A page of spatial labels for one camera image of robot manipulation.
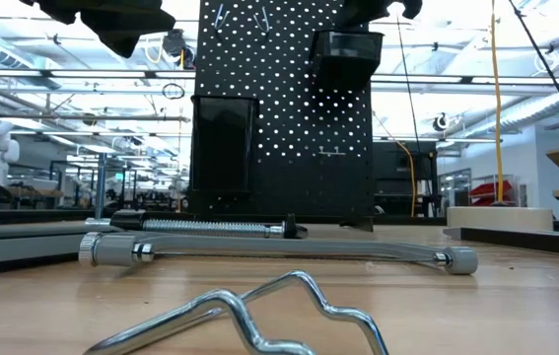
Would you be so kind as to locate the tall black pegboard bin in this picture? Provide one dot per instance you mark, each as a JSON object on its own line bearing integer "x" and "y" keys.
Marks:
{"x": 225, "y": 148}

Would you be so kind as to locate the chrome zigzag peg hook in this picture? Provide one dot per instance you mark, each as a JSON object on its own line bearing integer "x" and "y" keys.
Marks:
{"x": 239, "y": 310}

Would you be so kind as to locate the curved metal peg hook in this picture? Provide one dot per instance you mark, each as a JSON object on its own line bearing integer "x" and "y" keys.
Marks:
{"x": 263, "y": 22}
{"x": 220, "y": 20}

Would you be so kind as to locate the small black pegboard bin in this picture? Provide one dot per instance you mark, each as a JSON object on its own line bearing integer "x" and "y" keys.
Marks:
{"x": 345, "y": 64}

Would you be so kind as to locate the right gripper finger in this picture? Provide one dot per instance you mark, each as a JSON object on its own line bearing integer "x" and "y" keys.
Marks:
{"x": 411, "y": 7}

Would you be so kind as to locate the black metal pegboard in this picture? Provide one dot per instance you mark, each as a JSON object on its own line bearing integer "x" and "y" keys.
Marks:
{"x": 299, "y": 187}

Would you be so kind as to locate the black C-clamp silver screw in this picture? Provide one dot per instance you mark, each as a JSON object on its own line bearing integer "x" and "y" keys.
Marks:
{"x": 210, "y": 228}

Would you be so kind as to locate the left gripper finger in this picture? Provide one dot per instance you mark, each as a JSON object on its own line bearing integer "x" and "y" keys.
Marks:
{"x": 126, "y": 29}

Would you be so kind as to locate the red storage bins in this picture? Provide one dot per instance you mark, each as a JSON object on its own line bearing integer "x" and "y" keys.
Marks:
{"x": 491, "y": 192}

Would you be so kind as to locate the beige masking tape roll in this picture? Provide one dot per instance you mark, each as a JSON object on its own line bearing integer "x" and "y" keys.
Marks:
{"x": 501, "y": 217}

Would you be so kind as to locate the black background cabinet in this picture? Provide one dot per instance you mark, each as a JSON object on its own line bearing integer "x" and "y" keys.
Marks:
{"x": 392, "y": 172}

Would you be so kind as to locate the small black ceiling reel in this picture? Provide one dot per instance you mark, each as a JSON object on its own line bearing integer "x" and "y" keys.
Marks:
{"x": 440, "y": 123}

